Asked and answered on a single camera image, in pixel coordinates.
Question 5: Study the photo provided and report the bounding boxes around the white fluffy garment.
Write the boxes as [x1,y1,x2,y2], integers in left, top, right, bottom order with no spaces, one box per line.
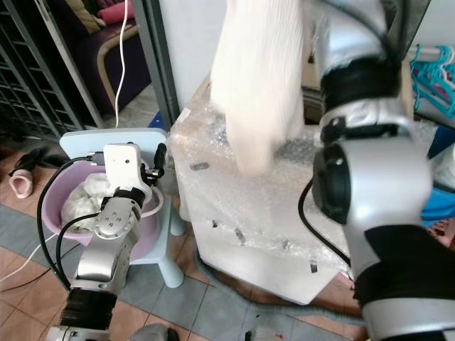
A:
[210,0,316,177]

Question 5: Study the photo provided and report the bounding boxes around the white clothes pile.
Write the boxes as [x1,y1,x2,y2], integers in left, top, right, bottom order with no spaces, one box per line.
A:
[60,174,150,232]

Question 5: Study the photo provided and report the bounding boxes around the bubble-wrapped white washing machine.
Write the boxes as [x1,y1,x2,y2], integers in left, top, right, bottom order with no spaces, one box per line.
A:
[169,71,392,306]

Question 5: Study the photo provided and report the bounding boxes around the teal clothes hangers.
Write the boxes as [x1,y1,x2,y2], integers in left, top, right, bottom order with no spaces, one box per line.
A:
[409,44,455,120]

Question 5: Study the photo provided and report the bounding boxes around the light blue plastic stool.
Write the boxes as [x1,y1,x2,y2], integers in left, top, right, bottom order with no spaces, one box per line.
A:
[58,128,186,289]

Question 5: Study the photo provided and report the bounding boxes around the black shoes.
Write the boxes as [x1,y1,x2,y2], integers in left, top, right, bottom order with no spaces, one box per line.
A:
[14,147,69,173]

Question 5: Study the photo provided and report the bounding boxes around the pink plastic basin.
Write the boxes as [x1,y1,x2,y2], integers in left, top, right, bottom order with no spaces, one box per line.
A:
[41,160,164,244]

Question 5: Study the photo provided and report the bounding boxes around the purple armchair with wooden arm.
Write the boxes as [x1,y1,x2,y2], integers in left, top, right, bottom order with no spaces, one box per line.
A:
[43,0,151,109]

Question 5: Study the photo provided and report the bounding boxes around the pink slipper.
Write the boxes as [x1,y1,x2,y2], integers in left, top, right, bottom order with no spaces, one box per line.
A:
[9,170,34,200]

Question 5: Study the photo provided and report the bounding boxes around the pink cushion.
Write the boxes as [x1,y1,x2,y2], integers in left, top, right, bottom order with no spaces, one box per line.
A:
[97,1,136,26]

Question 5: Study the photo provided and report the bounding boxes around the black metal grille gate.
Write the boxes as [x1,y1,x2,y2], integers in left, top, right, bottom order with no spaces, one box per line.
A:
[0,0,77,140]

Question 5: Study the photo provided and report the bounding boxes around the blue plastic container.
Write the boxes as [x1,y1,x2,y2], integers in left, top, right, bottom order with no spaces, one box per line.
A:
[421,124,455,229]

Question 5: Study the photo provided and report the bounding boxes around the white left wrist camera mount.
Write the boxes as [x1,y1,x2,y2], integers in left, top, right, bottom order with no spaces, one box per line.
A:
[103,143,144,192]

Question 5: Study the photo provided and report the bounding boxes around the grey door frame post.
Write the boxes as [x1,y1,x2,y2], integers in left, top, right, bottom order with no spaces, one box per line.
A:
[132,0,183,131]

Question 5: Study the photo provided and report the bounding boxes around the hanging white cable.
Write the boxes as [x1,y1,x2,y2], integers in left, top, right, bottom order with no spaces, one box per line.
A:
[113,0,135,119]

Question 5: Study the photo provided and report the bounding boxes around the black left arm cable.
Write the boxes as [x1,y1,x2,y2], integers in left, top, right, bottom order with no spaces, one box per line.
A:
[36,153,107,292]

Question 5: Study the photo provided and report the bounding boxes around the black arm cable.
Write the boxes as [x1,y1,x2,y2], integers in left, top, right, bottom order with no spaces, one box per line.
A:
[297,178,356,269]
[36,153,107,292]

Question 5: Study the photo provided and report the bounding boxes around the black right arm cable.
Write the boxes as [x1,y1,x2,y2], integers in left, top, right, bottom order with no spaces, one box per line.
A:
[297,178,356,269]

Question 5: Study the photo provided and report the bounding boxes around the white floor cable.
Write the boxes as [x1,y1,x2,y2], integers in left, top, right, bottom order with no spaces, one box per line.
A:
[0,242,55,286]

